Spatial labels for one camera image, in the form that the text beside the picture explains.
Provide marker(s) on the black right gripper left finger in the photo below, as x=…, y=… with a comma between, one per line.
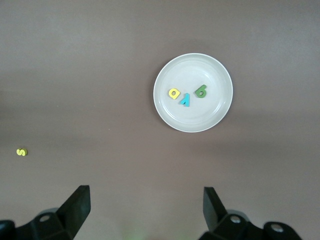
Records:
x=70, y=215

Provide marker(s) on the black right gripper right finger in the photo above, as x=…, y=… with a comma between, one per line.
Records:
x=220, y=225

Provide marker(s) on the teal letter y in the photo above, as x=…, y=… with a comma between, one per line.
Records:
x=186, y=101

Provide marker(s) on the yellow letter a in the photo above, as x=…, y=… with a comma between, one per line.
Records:
x=177, y=95

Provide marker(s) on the green letter g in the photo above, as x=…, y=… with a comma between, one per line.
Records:
x=204, y=87

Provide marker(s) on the yellow letter s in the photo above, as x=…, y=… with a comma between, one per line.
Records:
x=22, y=152

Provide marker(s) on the beige round plate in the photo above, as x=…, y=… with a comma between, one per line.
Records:
x=200, y=117

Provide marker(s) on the brown table cover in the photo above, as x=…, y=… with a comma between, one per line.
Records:
x=75, y=75

